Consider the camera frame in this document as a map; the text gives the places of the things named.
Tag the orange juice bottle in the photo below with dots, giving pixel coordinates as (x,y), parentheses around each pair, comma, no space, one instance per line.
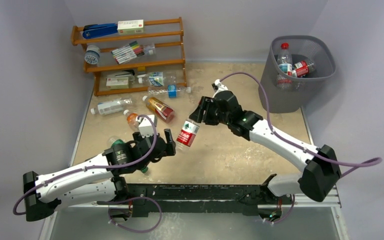
(132,120)

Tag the red cap water bottle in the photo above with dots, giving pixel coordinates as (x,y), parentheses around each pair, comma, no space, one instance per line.
(187,135)

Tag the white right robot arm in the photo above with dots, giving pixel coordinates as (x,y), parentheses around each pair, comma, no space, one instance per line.
(318,167)

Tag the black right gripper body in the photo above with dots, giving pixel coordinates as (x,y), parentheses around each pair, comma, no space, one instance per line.
(206,110)

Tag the clear bottle white label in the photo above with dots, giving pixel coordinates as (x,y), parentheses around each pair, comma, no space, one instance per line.
(111,106)

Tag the red cap scenic bottle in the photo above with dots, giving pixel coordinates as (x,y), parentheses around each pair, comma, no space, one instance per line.
(285,64)

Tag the blue white label bottle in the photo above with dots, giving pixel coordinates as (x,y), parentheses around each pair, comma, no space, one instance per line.
(158,78)

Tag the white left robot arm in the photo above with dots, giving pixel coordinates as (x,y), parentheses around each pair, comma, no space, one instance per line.
(97,179)

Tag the red label tea bottle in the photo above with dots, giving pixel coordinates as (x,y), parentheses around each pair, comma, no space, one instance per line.
(159,108)

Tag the grey mesh waste bin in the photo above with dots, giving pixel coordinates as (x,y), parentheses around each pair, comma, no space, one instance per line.
(303,89)

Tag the blue stapler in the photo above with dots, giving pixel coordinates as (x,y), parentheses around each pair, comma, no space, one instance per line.
(99,30)

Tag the green white carton box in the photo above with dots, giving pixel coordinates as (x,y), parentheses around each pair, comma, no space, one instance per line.
(119,82)

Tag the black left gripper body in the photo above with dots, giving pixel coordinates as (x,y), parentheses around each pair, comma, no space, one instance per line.
(138,137)

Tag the red scenic label bottle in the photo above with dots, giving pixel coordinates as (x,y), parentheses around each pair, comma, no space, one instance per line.
(302,68)

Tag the clear bottle blue label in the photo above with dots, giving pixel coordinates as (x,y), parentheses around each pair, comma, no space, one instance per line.
(170,91)

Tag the wooden shelf rack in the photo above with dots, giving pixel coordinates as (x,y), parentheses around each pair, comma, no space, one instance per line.
(163,45)

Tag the pack of coloured markers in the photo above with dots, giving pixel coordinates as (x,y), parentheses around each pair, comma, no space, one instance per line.
(128,52)

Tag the green label water bottle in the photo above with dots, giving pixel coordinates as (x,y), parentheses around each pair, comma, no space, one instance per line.
(116,140)

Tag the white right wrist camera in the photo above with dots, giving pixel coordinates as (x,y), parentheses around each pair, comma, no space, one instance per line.
(218,87)

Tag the white red box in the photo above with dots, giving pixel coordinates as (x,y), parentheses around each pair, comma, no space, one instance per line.
(130,27)

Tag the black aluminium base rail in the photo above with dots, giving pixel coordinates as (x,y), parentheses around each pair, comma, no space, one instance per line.
(246,199)

